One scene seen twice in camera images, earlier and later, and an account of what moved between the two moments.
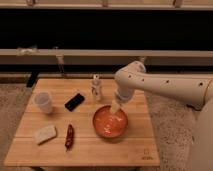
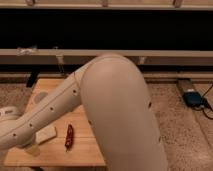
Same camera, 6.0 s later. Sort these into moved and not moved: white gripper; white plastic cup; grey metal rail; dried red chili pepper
Moved: white gripper
Not moved: dried red chili pepper; white plastic cup; grey metal rail
